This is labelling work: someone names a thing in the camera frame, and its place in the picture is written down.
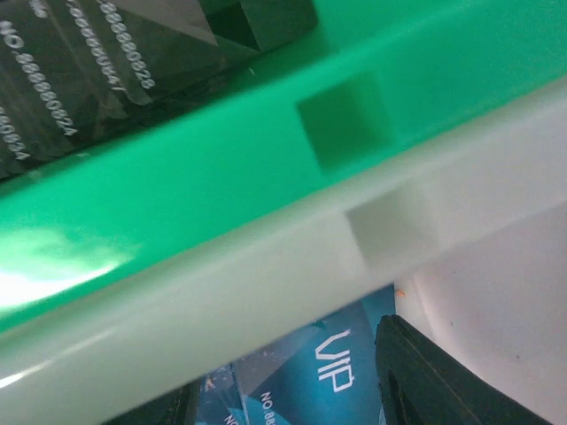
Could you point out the green bin middle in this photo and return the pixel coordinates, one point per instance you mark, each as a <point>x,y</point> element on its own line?
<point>374,79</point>

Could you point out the white bin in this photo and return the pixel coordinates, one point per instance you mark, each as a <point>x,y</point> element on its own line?
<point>470,227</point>

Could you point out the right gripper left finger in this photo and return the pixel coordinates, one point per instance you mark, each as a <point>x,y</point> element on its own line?
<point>176,407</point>

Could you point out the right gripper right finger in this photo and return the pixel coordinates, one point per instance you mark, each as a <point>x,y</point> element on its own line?
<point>420,383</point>

